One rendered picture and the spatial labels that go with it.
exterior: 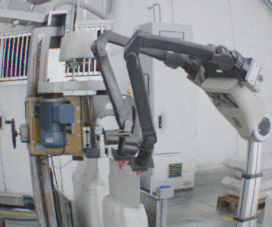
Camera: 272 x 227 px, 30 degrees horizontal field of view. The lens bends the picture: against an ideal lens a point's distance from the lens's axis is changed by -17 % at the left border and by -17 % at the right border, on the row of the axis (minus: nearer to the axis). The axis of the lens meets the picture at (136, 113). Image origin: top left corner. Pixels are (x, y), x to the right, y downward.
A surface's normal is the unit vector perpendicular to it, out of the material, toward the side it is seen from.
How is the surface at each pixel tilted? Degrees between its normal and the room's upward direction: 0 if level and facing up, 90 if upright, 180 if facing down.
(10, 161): 90
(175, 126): 90
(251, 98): 90
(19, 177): 87
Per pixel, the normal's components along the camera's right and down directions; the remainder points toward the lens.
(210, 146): 0.31, 0.05
